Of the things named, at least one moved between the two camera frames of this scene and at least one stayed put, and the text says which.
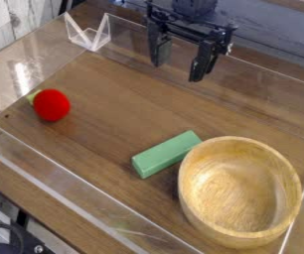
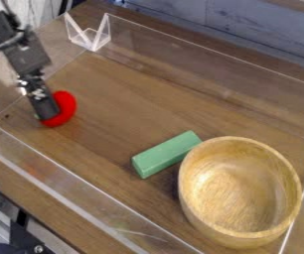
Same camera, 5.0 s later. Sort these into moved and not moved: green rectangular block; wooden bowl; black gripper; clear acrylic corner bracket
Moved: black gripper
Not moved: green rectangular block; wooden bowl; clear acrylic corner bracket
